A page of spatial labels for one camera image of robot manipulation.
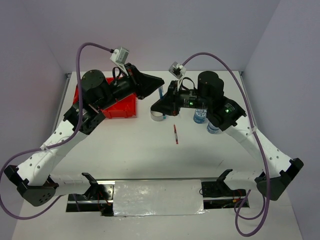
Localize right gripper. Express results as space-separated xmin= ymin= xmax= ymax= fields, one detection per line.
xmin=150 ymin=79 xmax=211 ymax=115

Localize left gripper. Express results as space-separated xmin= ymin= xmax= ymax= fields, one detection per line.
xmin=98 ymin=63 xmax=165 ymax=111

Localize blue pen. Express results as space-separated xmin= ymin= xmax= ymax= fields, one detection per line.
xmin=158 ymin=86 xmax=167 ymax=120

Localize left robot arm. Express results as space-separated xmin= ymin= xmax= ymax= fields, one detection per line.
xmin=4 ymin=63 xmax=165 ymax=207

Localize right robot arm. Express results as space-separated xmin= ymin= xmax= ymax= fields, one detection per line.
xmin=150 ymin=71 xmax=304 ymax=201

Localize large clear tape roll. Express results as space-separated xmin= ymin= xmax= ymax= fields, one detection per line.
xmin=150 ymin=111 xmax=165 ymax=122

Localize red pen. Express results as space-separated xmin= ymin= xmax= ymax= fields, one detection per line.
xmin=173 ymin=124 xmax=179 ymax=145

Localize red compartment bin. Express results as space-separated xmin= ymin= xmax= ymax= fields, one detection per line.
xmin=81 ymin=76 xmax=137 ymax=119

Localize blue round tub far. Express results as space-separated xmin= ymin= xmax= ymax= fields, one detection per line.
xmin=193 ymin=109 xmax=207 ymax=124

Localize blue round tub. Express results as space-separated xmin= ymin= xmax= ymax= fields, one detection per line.
xmin=193 ymin=109 xmax=207 ymax=124
xmin=206 ymin=121 xmax=222 ymax=135

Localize blue round tub near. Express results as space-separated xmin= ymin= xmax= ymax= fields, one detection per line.
xmin=206 ymin=121 xmax=222 ymax=135

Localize silver foil sheet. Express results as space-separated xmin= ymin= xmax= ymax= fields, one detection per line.
xmin=113 ymin=179 xmax=205 ymax=217

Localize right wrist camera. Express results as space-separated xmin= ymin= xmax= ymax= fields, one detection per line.
xmin=168 ymin=62 xmax=187 ymax=80

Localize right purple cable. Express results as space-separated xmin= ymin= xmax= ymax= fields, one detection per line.
xmin=181 ymin=51 xmax=272 ymax=237

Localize purple cable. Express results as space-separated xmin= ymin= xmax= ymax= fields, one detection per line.
xmin=0 ymin=42 xmax=116 ymax=221
xmin=181 ymin=51 xmax=272 ymax=237

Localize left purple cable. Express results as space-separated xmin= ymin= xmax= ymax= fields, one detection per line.
xmin=0 ymin=42 xmax=116 ymax=221

